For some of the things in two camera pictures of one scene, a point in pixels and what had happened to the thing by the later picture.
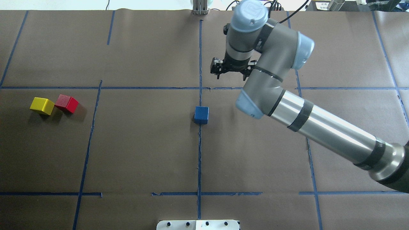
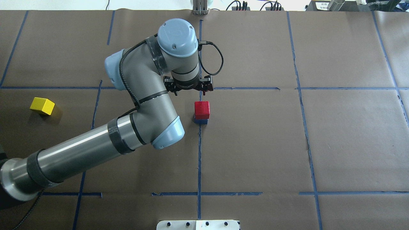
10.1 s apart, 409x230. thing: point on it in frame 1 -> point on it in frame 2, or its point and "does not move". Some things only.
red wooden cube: (68, 103) -> (202, 110)
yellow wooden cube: (44, 105) does not move
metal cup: (335, 5) does not move
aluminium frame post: (200, 7) does not move
